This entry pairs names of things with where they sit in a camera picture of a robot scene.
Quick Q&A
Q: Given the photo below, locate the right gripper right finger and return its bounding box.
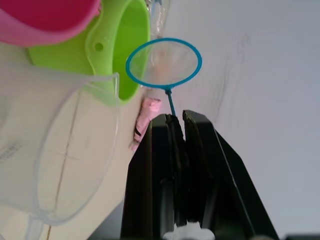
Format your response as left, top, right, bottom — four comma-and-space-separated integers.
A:
182, 109, 280, 240

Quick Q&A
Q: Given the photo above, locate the pink plastic bucket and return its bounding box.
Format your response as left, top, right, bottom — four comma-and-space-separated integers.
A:
0, 0, 102, 49

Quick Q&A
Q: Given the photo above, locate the green plastic bucket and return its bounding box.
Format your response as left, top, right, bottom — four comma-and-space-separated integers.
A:
26, 0, 152, 108

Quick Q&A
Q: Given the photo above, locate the blue toy fishing net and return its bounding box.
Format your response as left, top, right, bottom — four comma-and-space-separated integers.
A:
125, 37, 203, 119

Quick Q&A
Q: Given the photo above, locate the clear plastic measuring cup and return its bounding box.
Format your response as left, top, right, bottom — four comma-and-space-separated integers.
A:
0, 60, 121, 227

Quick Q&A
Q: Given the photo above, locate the pink folded cloth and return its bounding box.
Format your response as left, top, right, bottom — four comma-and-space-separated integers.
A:
129, 95, 162, 152

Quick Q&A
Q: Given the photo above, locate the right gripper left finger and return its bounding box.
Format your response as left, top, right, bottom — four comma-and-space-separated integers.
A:
120, 113, 189, 240

